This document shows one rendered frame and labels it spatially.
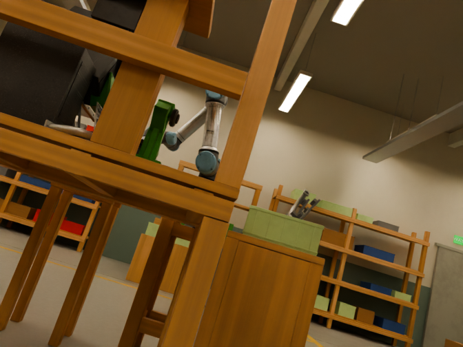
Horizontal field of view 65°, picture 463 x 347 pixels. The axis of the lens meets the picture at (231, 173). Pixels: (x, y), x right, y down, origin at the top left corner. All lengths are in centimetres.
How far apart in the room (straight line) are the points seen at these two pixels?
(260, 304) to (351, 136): 655
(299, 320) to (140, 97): 130
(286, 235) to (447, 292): 689
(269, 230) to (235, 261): 26
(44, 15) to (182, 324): 110
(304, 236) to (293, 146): 576
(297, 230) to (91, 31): 136
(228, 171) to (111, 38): 60
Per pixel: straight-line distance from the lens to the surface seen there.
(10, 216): 725
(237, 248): 192
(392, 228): 756
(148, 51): 132
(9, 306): 218
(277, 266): 192
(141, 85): 132
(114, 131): 128
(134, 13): 155
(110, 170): 125
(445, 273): 866
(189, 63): 130
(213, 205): 121
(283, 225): 200
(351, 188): 790
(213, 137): 204
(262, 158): 747
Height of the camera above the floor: 65
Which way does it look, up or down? 13 degrees up
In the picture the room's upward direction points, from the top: 17 degrees clockwise
